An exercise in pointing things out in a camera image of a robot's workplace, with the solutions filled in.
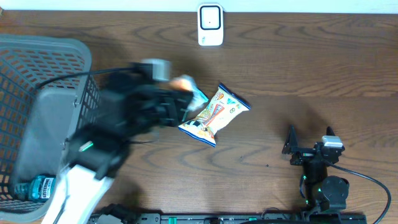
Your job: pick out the small orange snack packet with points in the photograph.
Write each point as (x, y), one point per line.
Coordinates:
(183, 82)

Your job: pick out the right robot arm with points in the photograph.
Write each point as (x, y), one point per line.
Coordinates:
(323, 192)

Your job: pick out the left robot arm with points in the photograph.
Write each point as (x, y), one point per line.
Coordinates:
(94, 155)

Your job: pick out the light green wet wipes pack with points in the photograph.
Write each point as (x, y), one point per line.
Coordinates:
(199, 98)

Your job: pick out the teal Listerine mouthwash bottle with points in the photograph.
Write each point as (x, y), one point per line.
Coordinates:
(39, 189)

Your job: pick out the cream snack bag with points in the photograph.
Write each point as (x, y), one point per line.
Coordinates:
(220, 111)

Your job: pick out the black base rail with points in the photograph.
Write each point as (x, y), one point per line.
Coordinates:
(118, 214)

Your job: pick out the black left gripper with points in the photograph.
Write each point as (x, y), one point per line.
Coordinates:
(164, 106)

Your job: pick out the white barcode scanner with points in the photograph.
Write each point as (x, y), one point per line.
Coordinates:
(210, 24)

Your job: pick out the grey plastic shopping basket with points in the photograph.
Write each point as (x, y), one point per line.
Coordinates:
(45, 96)

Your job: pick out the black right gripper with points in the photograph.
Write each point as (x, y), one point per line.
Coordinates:
(291, 146)

